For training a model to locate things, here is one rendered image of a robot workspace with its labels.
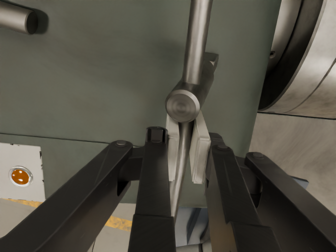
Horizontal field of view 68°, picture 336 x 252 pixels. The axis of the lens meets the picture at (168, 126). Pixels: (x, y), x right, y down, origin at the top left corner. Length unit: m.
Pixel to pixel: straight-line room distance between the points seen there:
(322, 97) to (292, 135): 1.43
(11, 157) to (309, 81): 0.36
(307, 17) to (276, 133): 1.45
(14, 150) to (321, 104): 0.39
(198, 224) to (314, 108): 0.65
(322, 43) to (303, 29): 0.03
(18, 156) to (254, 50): 0.29
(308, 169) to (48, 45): 1.83
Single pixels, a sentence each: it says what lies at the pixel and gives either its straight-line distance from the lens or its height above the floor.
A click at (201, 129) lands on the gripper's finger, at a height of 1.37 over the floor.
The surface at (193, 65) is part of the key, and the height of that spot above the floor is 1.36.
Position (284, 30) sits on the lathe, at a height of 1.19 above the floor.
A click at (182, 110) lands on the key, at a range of 0.15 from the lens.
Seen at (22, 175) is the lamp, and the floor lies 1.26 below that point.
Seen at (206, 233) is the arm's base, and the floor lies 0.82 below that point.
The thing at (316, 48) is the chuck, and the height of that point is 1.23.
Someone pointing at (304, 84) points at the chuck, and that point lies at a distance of 0.35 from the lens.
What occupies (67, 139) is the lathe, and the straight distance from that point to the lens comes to 0.30.
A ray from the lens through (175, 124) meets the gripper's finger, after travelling 0.16.
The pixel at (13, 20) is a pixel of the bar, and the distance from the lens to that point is 0.28.
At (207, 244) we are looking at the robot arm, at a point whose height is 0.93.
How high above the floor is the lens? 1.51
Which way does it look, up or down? 71 degrees down
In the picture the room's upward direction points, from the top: 176 degrees counter-clockwise
